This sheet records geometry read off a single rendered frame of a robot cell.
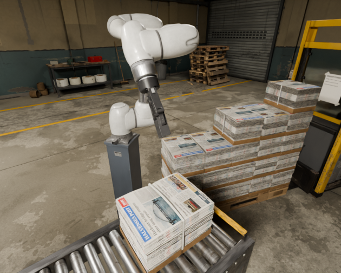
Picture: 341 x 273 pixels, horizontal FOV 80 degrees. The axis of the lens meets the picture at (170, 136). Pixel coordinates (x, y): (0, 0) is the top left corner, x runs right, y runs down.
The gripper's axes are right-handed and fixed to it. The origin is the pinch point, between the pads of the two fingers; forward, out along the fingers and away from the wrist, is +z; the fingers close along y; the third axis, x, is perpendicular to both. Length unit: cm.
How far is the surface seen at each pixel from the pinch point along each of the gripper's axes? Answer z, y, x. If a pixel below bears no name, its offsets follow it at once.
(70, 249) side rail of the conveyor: 39, 33, 56
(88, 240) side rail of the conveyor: 39, 36, 48
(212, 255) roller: 61, 22, -8
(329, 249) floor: 139, 93, -124
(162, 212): 32.3, 17.1, 8.7
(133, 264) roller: 52, 23, 28
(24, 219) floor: 38, 162, 147
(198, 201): 34.3, 20.2, -8.7
